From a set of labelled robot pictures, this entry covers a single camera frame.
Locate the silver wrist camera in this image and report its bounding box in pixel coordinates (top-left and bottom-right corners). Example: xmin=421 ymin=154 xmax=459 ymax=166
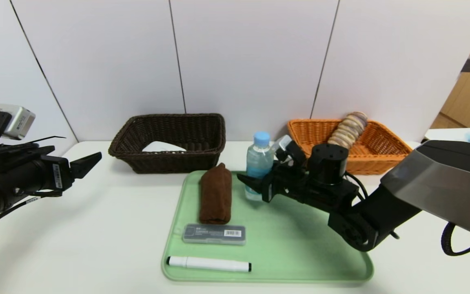
xmin=0 ymin=104 xmax=36 ymax=140
xmin=274 ymin=135 xmax=307 ymax=164

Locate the brown rolled towel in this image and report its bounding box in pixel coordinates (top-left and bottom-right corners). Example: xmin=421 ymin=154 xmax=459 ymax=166
xmin=199 ymin=163 xmax=233 ymax=225

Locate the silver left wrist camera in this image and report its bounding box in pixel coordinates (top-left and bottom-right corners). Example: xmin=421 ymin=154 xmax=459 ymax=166
xmin=0 ymin=104 xmax=36 ymax=140

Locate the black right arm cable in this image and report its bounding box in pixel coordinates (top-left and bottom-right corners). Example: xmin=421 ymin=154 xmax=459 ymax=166
xmin=441 ymin=220 xmax=470 ymax=256

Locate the white side table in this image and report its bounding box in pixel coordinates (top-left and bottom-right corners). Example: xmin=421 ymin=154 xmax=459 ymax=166
xmin=425 ymin=127 xmax=470 ymax=141

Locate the white marker pen black cap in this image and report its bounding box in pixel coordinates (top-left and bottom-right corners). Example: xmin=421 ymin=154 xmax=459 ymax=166
xmin=166 ymin=256 xmax=252 ymax=273

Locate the dark brown wicker basket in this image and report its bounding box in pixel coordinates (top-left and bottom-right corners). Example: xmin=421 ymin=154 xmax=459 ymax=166
xmin=108 ymin=114 xmax=226 ymax=175

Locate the clear plastic case with barcode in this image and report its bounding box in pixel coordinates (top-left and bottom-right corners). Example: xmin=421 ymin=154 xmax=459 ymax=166
xmin=182 ymin=223 xmax=246 ymax=245

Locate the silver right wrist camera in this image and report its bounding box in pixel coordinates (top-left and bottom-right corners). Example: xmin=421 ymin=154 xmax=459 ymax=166
xmin=274 ymin=135 xmax=307 ymax=164

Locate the water bottle blue label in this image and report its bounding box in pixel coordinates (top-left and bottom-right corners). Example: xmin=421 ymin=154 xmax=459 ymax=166
xmin=245 ymin=131 xmax=275 ymax=201

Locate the sliced bread loaf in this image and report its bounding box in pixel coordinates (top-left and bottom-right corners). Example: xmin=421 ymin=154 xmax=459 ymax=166
xmin=327 ymin=111 xmax=368 ymax=148

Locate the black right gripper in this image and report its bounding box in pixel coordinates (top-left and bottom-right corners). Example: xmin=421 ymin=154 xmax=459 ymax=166
xmin=237 ymin=163 xmax=307 ymax=203

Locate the orange wicker basket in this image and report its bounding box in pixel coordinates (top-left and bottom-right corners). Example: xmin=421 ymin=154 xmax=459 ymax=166
xmin=287 ymin=118 xmax=417 ymax=175

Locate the light green plastic tray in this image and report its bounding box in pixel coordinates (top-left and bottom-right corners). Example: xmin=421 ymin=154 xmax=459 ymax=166
xmin=161 ymin=170 xmax=374 ymax=283

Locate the white router box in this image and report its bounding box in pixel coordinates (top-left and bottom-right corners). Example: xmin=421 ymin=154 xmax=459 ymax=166
xmin=142 ymin=141 xmax=187 ymax=153

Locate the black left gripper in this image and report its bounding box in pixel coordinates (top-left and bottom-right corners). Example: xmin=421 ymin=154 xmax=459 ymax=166
xmin=2 ymin=151 xmax=102 ymax=203

